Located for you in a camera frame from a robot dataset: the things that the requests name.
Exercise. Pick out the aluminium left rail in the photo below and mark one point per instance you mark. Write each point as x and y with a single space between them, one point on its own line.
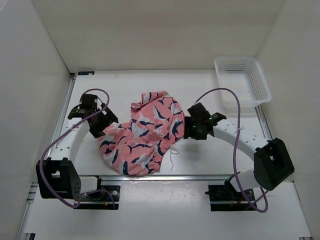
64 108

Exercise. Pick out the aluminium front rail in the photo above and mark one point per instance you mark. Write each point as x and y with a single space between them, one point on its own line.
162 177

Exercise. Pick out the aluminium rail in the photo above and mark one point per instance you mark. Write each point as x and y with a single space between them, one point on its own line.
162 177
263 122
64 108

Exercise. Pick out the white plastic mesh basket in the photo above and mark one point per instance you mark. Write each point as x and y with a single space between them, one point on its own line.
243 76

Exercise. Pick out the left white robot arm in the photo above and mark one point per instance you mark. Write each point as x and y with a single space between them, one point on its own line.
56 173

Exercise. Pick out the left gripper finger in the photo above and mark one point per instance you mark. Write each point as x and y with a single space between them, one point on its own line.
110 117
97 130

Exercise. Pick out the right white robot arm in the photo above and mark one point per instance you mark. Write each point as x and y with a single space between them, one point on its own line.
272 163

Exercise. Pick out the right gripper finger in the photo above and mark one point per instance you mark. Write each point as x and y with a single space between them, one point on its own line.
187 124
196 135

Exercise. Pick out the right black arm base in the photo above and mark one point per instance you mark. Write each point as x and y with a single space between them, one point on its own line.
223 197

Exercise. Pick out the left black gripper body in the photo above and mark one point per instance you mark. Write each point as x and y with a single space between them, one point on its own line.
103 119

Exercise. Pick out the aluminium right rail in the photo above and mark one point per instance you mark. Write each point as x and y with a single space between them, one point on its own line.
263 122

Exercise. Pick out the pink shark print shorts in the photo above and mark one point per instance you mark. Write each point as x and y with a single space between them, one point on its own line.
137 147

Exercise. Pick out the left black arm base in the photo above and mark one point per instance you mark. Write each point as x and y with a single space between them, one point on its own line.
99 194

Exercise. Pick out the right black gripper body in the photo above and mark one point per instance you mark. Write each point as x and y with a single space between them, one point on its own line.
194 127

